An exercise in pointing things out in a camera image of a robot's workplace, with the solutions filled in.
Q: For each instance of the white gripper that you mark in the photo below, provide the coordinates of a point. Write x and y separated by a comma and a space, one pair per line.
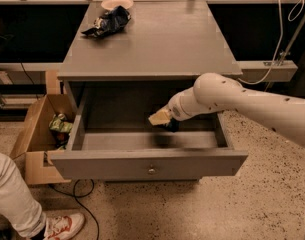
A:
175, 110

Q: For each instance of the dark blue rxbar wrapper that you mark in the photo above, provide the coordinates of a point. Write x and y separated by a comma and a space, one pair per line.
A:
172, 125

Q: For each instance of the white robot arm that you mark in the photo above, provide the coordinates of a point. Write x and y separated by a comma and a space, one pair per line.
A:
213, 92

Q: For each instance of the round metal drawer knob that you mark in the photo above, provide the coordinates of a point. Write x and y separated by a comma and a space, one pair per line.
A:
151, 170

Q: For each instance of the grey open top drawer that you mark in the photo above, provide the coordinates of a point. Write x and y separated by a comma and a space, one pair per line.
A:
112, 139

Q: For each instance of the grey wooden nightstand cabinet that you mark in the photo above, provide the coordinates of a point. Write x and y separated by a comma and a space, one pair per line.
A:
115, 83

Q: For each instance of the green snack bag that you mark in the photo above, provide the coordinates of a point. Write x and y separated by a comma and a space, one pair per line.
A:
60, 123

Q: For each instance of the crumpled dark chip bag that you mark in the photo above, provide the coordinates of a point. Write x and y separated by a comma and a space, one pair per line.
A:
110, 23

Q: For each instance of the white bowl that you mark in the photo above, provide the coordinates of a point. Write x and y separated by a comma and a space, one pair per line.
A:
111, 4

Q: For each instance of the open cardboard box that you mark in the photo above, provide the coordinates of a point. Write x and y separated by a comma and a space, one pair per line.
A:
37, 143

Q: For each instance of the white and red sneaker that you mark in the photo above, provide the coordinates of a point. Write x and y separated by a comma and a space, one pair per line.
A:
63, 227

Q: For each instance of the person's leg in white trousers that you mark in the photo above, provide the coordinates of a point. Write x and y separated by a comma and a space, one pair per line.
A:
17, 204

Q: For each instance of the grey metal rail frame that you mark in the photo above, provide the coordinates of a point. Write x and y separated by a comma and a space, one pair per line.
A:
32, 65

